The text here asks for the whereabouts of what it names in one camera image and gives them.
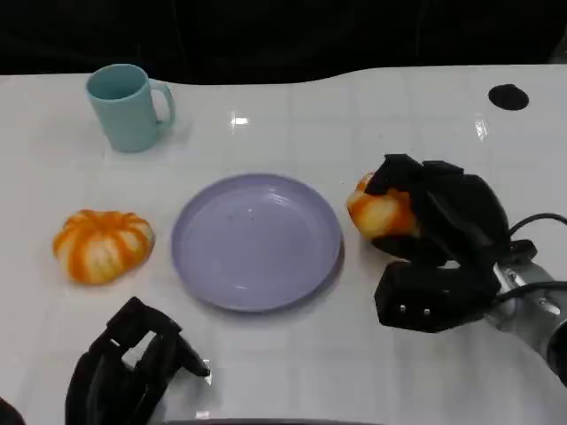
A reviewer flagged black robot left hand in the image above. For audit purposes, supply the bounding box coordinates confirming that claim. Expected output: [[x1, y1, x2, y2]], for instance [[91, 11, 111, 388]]
[[65, 296, 212, 425]]

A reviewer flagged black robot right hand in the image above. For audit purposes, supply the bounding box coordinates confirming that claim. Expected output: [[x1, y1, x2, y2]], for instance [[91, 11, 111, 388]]
[[365, 153, 511, 268]]

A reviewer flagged orange white toy bread roll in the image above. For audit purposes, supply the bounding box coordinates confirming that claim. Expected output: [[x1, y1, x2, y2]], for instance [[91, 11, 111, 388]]
[[52, 209, 156, 285], [346, 171, 420, 240]]

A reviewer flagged lilac plate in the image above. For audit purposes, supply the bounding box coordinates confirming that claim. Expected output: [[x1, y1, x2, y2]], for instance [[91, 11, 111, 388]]
[[170, 173, 346, 313]]

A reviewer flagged pale green mug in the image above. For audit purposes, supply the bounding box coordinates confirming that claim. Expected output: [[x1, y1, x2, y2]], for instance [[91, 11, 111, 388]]
[[85, 64, 176, 154]]

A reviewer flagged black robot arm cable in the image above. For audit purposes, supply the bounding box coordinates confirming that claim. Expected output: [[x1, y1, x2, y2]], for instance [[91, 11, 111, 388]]
[[506, 212, 567, 236], [490, 280, 567, 305]]

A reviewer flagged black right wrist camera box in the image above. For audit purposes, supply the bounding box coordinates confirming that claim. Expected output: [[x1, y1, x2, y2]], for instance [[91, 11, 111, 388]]
[[373, 259, 502, 334]]

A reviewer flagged black table cable grommet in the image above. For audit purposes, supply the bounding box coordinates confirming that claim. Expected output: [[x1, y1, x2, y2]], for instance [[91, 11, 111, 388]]
[[487, 83, 530, 110]]

